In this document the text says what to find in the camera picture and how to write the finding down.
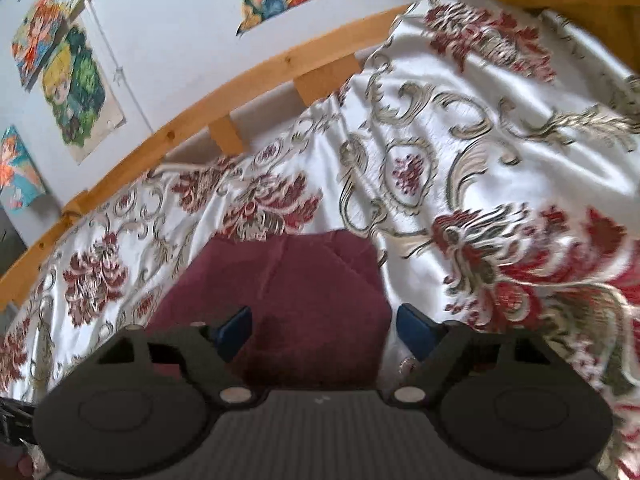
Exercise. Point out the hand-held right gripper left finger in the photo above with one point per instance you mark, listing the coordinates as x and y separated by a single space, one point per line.
235 332

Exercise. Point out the orange-haired cartoon wall poster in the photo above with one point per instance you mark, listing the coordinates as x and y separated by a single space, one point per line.
37 35

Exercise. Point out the white wall pipe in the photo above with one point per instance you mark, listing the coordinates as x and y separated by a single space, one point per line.
117 65

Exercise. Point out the maroon knit garment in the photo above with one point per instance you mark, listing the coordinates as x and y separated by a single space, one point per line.
300 300

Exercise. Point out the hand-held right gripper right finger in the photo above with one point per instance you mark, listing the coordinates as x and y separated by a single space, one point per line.
415 332

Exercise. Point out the small orange cartoon wall poster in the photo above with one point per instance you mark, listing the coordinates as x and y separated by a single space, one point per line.
17 172

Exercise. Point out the white floral printed blanket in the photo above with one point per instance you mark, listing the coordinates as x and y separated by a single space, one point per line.
450 185

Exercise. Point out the blond cartoon figure wall poster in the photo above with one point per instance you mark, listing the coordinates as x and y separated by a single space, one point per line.
75 90

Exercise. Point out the wooden bed frame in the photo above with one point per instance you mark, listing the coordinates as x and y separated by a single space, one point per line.
200 120

